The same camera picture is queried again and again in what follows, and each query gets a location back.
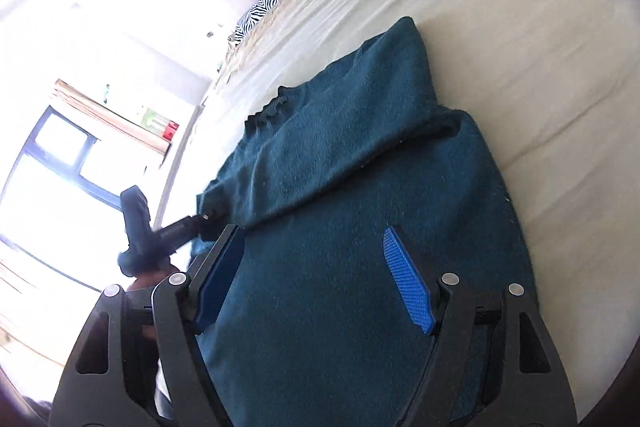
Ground person's left hand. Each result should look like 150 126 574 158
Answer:
127 265 176 291

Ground red and green items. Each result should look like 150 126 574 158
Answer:
141 108 179 142

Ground beige curtain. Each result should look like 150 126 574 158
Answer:
53 79 171 155

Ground zebra print pillow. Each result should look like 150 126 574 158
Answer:
228 0 282 46

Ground beige bed cover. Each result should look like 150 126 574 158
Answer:
164 0 639 416

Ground window with dark frame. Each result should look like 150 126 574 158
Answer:
1 106 127 289

